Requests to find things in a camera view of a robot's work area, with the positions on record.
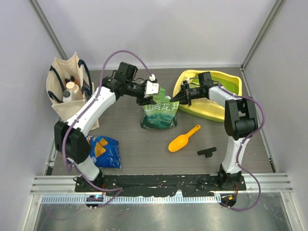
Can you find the green cat litter bag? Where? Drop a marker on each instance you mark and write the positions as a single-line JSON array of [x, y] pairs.
[[161, 115]]

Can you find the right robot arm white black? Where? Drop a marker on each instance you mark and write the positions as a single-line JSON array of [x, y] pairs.
[[240, 122]]

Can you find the aluminium rail frame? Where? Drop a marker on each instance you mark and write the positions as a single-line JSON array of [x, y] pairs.
[[74, 189]]

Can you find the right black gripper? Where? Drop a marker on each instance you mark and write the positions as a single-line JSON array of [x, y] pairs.
[[184, 96]]

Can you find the white bottle in tote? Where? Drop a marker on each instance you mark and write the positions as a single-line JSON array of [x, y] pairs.
[[73, 87]]

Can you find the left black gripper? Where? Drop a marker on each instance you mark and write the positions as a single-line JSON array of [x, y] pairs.
[[143, 101]]

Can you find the clean litter pellets in box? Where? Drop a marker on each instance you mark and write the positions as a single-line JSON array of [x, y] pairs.
[[206, 100]]

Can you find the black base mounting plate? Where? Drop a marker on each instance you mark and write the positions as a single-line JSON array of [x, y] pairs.
[[191, 185]]

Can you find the blue Doritos chip bag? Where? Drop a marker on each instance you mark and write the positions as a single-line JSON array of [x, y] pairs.
[[103, 151]]

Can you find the yellow green litter box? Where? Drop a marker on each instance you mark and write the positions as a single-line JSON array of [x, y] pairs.
[[209, 111]]

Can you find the black bag clip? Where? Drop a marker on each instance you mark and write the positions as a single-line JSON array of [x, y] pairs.
[[208, 153]]

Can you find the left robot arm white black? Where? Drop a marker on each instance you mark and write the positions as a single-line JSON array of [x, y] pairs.
[[70, 136]]

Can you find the yellow plastic scoop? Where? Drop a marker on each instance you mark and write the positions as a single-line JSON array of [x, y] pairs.
[[182, 140]]

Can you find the grey capped bottle in tote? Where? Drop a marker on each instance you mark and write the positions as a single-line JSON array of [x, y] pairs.
[[68, 96]]

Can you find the beige canvas tote bag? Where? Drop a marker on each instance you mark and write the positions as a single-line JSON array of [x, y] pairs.
[[55, 85]]

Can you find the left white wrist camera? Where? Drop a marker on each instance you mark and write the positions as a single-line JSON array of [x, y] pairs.
[[151, 86]]

